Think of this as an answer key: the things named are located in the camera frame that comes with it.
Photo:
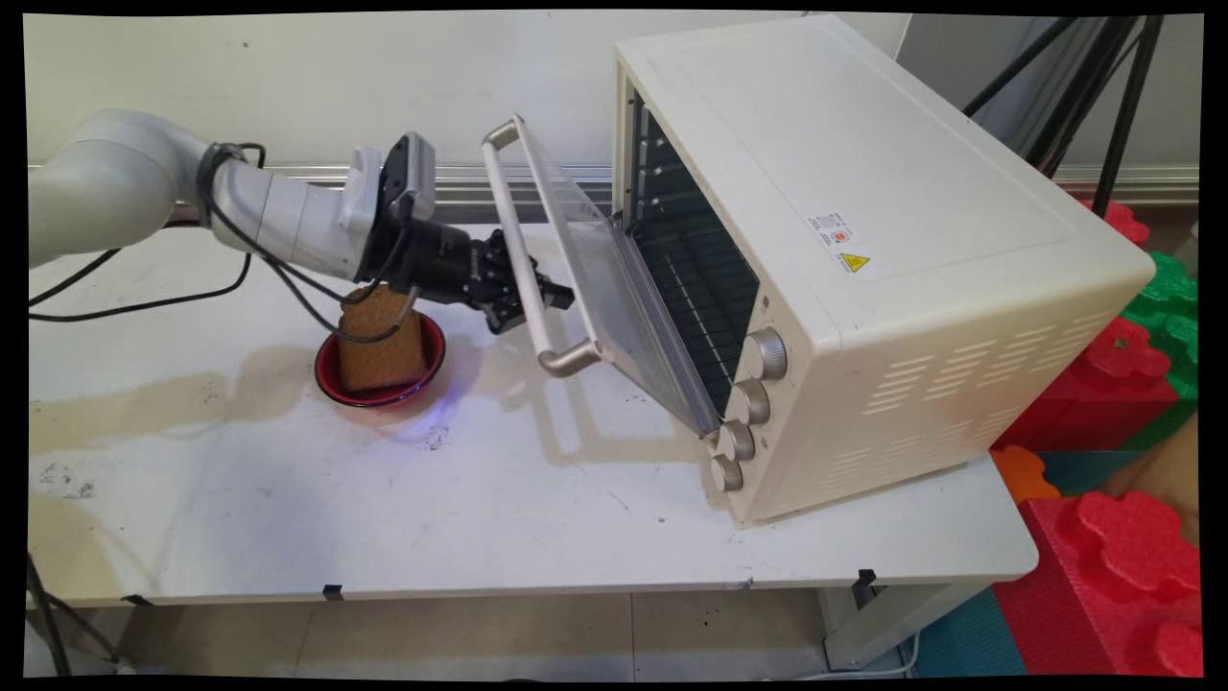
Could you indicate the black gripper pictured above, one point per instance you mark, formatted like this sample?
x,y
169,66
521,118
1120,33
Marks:
x,y
436,264

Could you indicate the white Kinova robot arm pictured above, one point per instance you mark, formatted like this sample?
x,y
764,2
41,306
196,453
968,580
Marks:
x,y
134,182

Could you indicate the red bowl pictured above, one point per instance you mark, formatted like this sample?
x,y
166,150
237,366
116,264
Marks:
x,y
434,350

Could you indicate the brown bread slice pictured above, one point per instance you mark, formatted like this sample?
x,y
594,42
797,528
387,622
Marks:
x,y
384,350

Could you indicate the metal oven rack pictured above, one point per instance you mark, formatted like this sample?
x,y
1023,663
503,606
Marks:
x,y
700,278

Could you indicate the silver oven knob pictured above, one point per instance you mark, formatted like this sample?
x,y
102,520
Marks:
x,y
767,355
751,401
726,474
737,440

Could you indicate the white and yellow warning sticker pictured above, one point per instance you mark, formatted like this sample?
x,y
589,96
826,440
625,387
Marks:
x,y
840,244

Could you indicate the black tape strip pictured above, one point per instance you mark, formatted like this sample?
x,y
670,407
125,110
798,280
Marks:
x,y
333,591
137,601
865,579

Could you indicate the cream toaster oven body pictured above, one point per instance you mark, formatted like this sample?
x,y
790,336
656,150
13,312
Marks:
x,y
892,192

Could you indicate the white table leg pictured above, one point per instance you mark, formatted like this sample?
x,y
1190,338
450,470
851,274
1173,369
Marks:
x,y
892,624

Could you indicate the orange foam piece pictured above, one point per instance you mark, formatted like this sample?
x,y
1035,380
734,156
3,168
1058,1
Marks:
x,y
1023,475

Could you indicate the teal foam mat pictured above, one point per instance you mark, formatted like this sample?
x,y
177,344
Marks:
x,y
969,638

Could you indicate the teal foam piece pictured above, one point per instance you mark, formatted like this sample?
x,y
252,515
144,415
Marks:
x,y
1084,472

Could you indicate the small red foam piece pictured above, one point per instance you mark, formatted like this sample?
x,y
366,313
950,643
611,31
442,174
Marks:
x,y
1122,223

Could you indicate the black tripod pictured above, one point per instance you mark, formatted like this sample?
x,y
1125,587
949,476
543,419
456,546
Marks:
x,y
1118,106

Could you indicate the green foam block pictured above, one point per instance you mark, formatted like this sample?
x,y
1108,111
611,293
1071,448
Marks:
x,y
1170,307

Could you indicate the large red foam block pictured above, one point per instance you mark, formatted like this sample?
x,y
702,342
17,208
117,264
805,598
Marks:
x,y
1113,585

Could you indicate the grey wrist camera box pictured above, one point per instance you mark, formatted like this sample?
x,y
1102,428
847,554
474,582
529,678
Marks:
x,y
411,178

